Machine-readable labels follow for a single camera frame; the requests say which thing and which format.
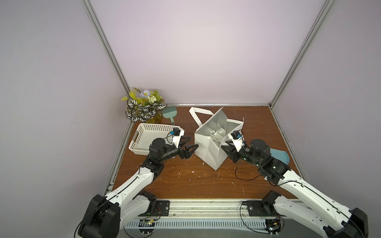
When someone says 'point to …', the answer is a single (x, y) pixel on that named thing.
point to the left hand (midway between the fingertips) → (195, 143)
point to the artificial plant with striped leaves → (144, 106)
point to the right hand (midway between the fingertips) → (225, 141)
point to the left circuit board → (146, 226)
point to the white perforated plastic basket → (145, 133)
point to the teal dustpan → (281, 155)
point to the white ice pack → (218, 136)
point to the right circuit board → (273, 226)
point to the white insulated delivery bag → (208, 151)
